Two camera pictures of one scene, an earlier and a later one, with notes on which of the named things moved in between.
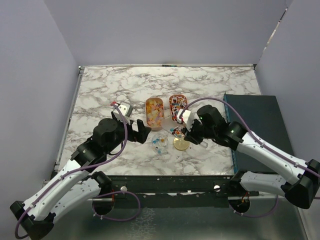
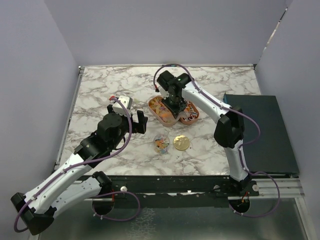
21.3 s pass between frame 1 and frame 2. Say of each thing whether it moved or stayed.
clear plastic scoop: moved
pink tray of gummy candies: moved
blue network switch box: stayed
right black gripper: moved
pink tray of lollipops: moved
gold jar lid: stayed
